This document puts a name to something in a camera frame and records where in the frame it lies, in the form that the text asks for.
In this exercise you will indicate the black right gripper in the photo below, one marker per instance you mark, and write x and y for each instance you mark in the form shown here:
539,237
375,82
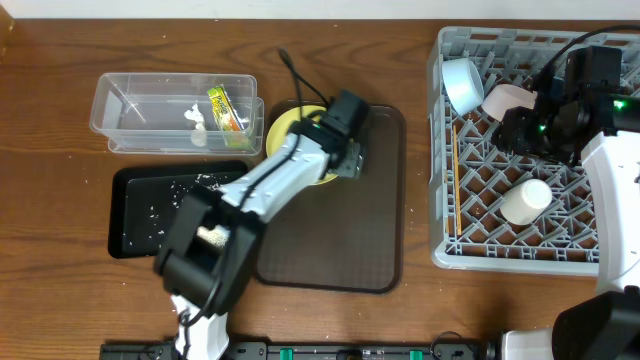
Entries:
515,136

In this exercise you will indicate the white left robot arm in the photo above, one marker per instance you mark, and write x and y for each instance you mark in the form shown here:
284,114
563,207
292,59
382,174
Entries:
212,246

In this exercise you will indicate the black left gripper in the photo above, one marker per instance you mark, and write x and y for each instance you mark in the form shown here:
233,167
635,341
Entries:
351,163

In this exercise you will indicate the clear plastic waste bin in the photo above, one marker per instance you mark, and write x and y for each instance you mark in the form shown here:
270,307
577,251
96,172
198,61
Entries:
143,113

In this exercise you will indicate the yellow plate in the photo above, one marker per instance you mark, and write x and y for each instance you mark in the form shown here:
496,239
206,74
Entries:
279,129

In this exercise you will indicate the dark brown serving tray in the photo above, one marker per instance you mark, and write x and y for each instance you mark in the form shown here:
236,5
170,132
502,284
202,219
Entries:
345,234

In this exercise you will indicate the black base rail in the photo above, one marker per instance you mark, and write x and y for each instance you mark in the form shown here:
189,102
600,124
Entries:
446,346

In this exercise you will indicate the black waste tray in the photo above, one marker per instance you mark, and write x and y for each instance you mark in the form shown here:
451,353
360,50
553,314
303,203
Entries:
145,200

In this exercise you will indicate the light blue bowl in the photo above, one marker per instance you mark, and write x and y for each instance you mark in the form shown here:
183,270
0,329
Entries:
463,85

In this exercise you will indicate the grey dishwasher rack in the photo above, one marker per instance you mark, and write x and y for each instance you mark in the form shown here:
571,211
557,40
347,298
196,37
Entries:
563,239

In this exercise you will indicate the crumpled white paper scrap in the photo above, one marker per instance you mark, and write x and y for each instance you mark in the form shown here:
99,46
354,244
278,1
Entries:
199,133

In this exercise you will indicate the white pink bowl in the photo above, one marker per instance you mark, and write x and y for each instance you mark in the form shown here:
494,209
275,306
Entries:
505,97

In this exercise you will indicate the small pale green cup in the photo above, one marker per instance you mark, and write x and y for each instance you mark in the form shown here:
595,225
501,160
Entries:
526,201

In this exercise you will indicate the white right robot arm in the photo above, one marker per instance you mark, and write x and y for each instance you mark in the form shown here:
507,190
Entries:
607,325

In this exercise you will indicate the wooden chopstick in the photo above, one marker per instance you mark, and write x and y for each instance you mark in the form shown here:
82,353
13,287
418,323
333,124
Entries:
455,164
446,203

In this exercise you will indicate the yellow green snack wrapper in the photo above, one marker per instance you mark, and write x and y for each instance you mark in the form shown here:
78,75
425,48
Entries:
227,119

